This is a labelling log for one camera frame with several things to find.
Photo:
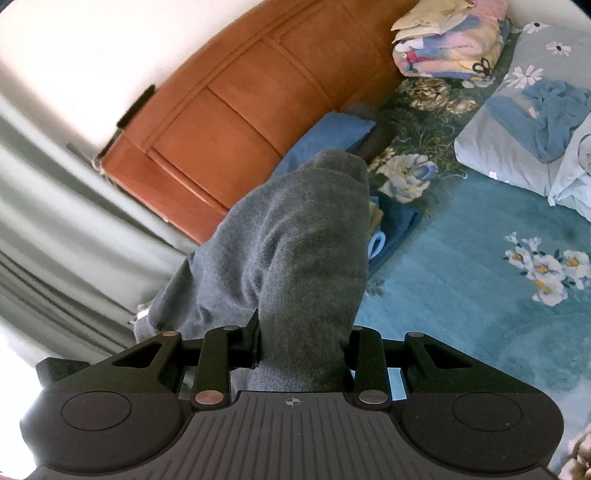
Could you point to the olive yellow folded cloth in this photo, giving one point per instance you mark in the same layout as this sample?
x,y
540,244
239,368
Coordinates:
x,y
375,217

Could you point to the dark blue folded cloth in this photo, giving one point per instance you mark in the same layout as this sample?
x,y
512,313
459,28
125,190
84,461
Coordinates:
x,y
397,221

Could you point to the grey pants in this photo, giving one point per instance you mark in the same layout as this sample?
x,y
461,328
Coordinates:
x,y
286,258

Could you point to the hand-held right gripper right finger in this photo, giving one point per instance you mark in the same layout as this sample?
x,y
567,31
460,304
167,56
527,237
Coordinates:
x,y
358,350

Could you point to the dark grey bolster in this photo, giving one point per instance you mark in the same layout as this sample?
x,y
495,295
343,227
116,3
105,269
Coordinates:
x,y
376,136

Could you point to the pink folded floral blanket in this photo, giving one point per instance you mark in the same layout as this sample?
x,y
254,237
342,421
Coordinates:
x,y
443,55

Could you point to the blue folded towel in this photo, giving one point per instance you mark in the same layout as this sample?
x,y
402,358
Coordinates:
x,y
323,134

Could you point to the blue crumpled garment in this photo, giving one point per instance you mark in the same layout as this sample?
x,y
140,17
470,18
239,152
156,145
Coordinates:
x,y
554,115

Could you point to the grey floral pillow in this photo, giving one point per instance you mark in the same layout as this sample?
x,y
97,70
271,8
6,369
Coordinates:
x,y
480,143

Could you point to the white crumpled garment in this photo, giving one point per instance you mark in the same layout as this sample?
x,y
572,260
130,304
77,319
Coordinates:
x,y
577,175

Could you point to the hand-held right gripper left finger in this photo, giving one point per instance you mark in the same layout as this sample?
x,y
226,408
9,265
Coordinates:
x,y
251,339

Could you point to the orange wooden headboard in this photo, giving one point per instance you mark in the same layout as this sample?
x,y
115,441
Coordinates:
x,y
240,92

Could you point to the cream folded cloth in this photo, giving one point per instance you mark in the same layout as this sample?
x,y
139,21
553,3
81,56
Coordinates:
x,y
429,18

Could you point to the pale green curtain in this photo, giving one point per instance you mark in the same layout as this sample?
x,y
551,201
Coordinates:
x,y
55,221

